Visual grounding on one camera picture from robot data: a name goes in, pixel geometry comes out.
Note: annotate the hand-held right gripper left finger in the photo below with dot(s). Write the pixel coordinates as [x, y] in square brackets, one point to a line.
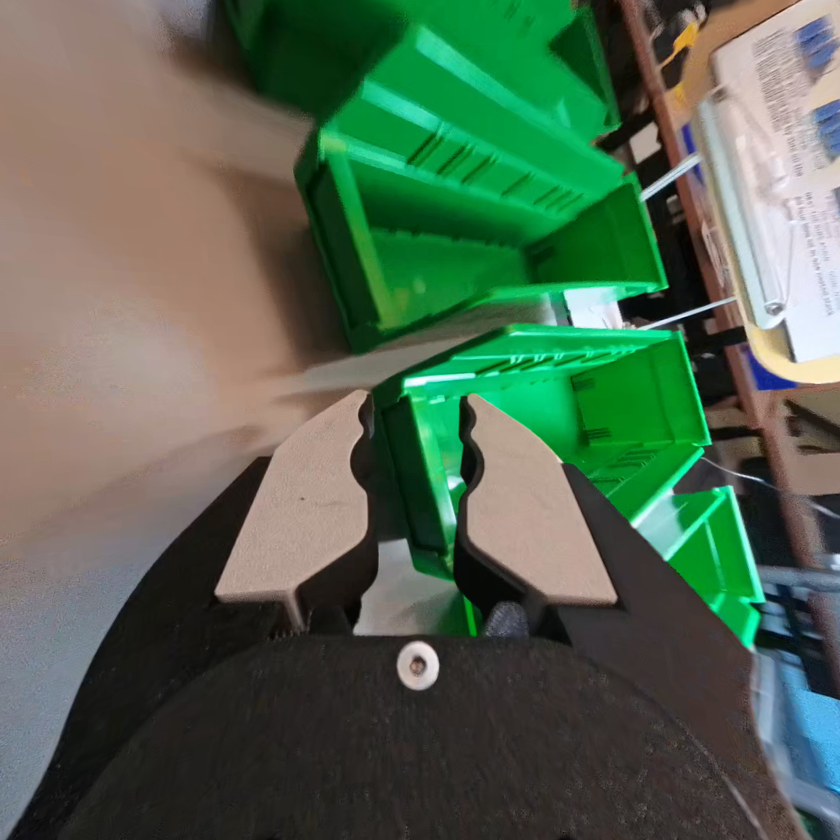
[302, 518]

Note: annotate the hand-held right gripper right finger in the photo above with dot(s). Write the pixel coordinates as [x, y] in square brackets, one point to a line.
[531, 525]

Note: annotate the green plastic storage bin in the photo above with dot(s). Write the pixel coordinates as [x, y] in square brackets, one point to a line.
[715, 558]
[558, 354]
[446, 275]
[315, 52]

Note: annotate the grey desk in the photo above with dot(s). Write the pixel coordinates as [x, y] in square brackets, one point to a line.
[98, 328]

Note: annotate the blue plastic bin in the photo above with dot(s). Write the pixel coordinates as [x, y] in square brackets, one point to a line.
[761, 374]

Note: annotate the instruction sheet on stand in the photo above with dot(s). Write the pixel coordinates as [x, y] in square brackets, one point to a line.
[807, 371]

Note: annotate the printed instruction sheet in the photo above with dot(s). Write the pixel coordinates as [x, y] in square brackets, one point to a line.
[787, 197]

